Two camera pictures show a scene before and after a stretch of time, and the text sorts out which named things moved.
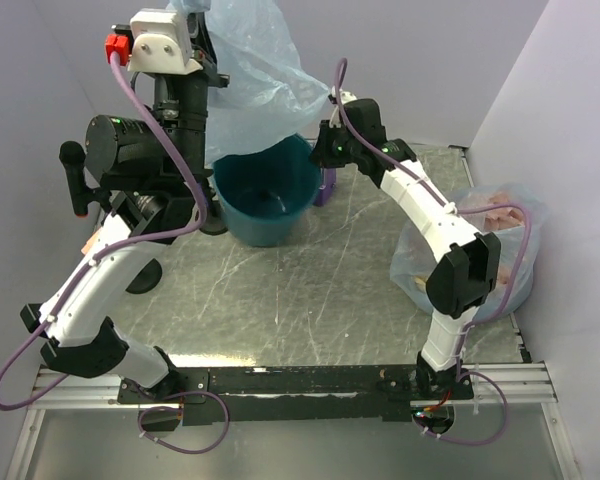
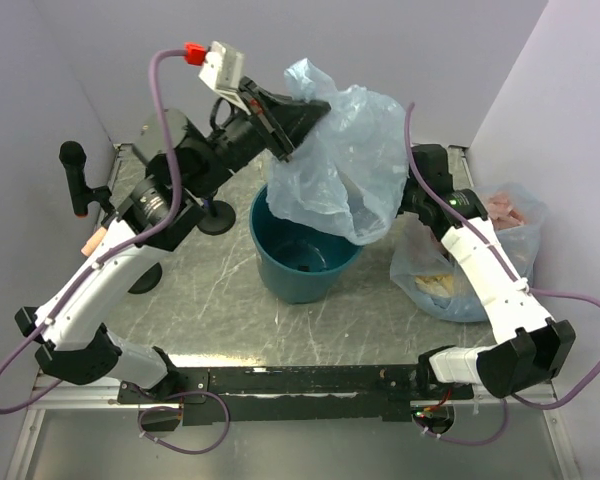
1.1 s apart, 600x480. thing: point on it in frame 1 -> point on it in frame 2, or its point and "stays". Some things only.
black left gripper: [202, 49] -> [285, 122]
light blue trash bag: [271, 94] -> [352, 170]
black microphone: [73, 155] stays
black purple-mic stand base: [215, 223] stays
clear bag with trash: [510, 214] stays
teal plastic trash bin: [264, 193] -> [302, 262]
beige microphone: [89, 243] stays
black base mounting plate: [297, 396] stays
